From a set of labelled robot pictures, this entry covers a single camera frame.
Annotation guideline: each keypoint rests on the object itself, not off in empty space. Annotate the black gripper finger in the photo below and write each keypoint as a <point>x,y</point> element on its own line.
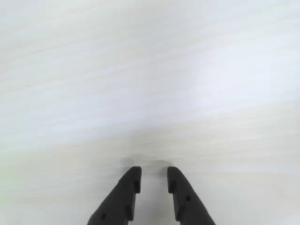
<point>187,206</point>
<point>117,204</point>

